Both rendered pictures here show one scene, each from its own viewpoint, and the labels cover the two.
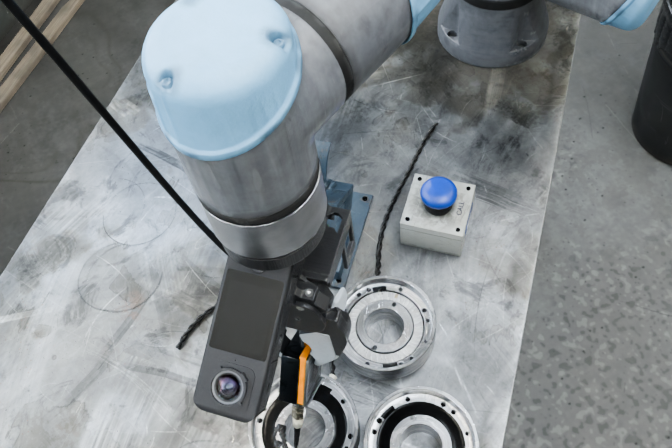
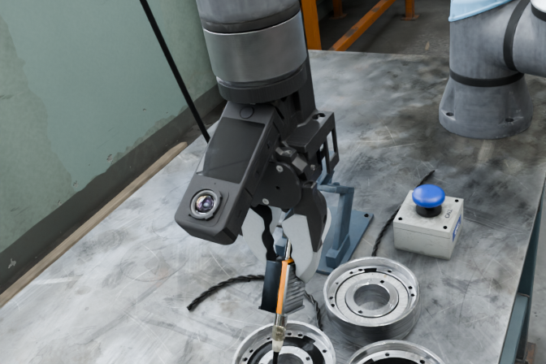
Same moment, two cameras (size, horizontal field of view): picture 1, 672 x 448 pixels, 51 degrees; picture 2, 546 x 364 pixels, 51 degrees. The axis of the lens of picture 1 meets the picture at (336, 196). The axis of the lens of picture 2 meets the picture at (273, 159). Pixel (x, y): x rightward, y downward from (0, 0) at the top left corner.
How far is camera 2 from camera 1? 26 cm
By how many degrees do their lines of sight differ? 25
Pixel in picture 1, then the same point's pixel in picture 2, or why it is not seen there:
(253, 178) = not seen: outside the picture
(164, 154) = not seen: hidden behind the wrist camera
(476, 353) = (460, 334)
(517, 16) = (503, 93)
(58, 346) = (92, 301)
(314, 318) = (292, 182)
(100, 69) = not seen: hidden behind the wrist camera
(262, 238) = (246, 50)
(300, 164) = not seen: outside the picture
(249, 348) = (228, 174)
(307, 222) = (285, 48)
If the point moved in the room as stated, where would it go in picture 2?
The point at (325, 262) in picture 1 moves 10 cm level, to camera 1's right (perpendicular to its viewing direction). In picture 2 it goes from (305, 137) to (430, 124)
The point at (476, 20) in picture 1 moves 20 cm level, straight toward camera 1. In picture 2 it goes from (469, 97) to (454, 165)
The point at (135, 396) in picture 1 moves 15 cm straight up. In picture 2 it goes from (143, 341) to (103, 244)
